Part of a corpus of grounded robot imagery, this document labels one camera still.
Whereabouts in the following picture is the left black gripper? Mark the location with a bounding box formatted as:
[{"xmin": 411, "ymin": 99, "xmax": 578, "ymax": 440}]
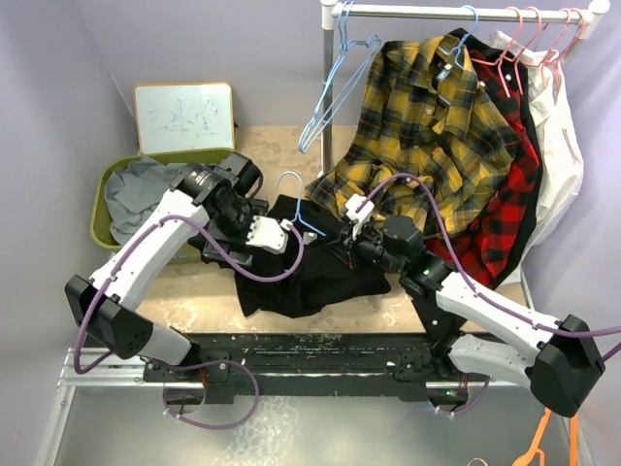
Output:
[{"xmin": 204, "ymin": 198, "xmax": 268, "ymax": 264}]

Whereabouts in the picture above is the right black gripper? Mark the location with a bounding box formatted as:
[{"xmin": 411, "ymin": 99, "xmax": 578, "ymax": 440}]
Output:
[{"xmin": 326, "ymin": 216, "xmax": 406, "ymax": 274}]

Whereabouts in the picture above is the light blue wire hanger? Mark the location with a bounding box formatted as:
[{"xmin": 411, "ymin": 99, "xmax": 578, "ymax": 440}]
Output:
[{"xmin": 275, "ymin": 170, "xmax": 326, "ymax": 237}]

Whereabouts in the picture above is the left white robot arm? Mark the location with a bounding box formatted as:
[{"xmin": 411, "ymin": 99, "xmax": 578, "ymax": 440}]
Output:
[{"xmin": 65, "ymin": 152, "xmax": 263, "ymax": 381}]

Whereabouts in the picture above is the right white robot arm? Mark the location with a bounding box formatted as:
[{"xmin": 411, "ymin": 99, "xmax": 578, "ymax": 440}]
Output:
[{"xmin": 338, "ymin": 210, "xmax": 605, "ymax": 417}]

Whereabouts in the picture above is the grey shirt in bin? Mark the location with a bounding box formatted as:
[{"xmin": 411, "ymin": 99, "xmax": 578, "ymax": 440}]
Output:
[{"xmin": 104, "ymin": 156, "xmax": 184, "ymax": 245}]

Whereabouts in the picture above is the yellow plaid shirt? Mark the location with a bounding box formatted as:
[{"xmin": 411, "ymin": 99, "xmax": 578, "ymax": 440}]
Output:
[{"xmin": 306, "ymin": 35, "xmax": 519, "ymax": 238}]

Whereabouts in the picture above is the red black plaid shirt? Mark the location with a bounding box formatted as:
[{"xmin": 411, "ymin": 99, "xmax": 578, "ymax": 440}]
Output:
[{"xmin": 451, "ymin": 36, "xmax": 543, "ymax": 289}]

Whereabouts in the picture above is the white shirt on rack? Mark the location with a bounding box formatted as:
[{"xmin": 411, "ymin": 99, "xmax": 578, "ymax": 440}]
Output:
[{"xmin": 490, "ymin": 30, "xmax": 584, "ymax": 248}]

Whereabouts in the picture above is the pink hanger left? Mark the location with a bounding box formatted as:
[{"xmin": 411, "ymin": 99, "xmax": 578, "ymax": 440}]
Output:
[{"xmin": 494, "ymin": 5, "xmax": 529, "ymax": 98}]

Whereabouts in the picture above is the pink hanger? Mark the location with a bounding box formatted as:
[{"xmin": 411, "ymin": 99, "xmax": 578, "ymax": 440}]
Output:
[
  {"xmin": 514, "ymin": 6, "xmax": 544, "ymax": 73},
  {"xmin": 494, "ymin": 5, "xmax": 529, "ymax": 98},
  {"xmin": 540, "ymin": 7, "xmax": 583, "ymax": 91}
]

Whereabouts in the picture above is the blue hanger holding plaid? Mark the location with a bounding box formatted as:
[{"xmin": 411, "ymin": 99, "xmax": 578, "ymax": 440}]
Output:
[{"xmin": 438, "ymin": 5, "xmax": 480, "ymax": 69}]

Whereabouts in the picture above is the pink hanger middle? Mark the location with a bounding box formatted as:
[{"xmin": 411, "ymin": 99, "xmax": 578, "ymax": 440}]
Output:
[{"xmin": 514, "ymin": 6, "xmax": 544, "ymax": 73}]

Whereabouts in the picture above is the pink hanger right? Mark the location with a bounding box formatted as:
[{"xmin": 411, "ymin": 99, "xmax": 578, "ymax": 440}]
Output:
[{"xmin": 540, "ymin": 7, "xmax": 583, "ymax": 91}]

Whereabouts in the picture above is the orange plastic hanger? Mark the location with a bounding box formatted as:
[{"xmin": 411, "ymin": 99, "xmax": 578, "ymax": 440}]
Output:
[{"xmin": 512, "ymin": 408, "xmax": 579, "ymax": 466}]

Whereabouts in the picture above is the green plastic laundry bin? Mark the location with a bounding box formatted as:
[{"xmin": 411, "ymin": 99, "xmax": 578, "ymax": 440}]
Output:
[{"xmin": 90, "ymin": 149, "xmax": 232, "ymax": 252}]

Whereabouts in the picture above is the white metal clothes rack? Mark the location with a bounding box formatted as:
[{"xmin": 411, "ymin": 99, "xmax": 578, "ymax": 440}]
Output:
[{"xmin": 317, "ymin": 0, "xmax": 610, "ymax": 321}]

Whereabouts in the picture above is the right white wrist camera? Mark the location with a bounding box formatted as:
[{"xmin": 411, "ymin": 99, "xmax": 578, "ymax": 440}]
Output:
[{"xmin": 345, "ymin": 194, "xmax": 375, "ymax": 240}]

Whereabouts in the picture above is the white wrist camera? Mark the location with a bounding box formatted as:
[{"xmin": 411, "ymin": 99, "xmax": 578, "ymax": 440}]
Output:
[
  {"xmin": 345, "ymin": 194, "xmax": 375, "ymax": 240},
  {"xmin": 245, "ymin": 216, "xmax": 293, "ymax": 255}
]

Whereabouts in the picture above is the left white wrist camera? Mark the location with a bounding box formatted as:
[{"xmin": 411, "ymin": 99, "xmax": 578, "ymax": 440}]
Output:
[{"xmin": 245, "ymin": 216, "xmax": 293, "ymax": 255}]

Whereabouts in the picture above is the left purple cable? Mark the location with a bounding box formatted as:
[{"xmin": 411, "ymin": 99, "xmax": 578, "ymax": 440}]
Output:
[{"xmin": 72, "ymin": 216, "xmax": 306, "ymax": 431}]

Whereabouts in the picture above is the purple cable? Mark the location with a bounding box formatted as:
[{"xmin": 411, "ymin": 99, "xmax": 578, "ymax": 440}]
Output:
[
  {"xmin": 356, "ymin": 172, "xmax": 621, "ymax": 418},
  {"xmin": 72, "ymin": 216, "xmax": 306, "ymax": 431}
]

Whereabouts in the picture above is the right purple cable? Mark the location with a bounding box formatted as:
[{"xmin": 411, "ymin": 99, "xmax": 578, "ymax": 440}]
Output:
[{"xmin": 356, "ymin": 172, "xmax": 621, "ymax": 418}]

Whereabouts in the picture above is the small whiteboard yellow frame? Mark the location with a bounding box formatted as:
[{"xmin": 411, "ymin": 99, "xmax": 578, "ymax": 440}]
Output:
[{"xmin": 133, "ymin": 83, "xmax": 235, "ymax": 154}]

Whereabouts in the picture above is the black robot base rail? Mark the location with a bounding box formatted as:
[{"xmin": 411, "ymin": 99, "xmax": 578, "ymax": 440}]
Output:
[{"xmin": 129, "ymin": 333, "xmax": 485, "ymax": 406}]

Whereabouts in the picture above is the blue wire hangers bunch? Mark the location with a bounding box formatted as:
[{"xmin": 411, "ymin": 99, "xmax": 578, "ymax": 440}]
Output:
[{"xmin": 298, "ymin": 0, "xmax": 382, "ymax": 154}]

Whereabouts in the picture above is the aluminium extrusion frame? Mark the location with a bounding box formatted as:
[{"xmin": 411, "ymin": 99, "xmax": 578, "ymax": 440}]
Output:
[{"xmin": 57, "ymin": 349, "xmax": 145, "ymax": 387}]

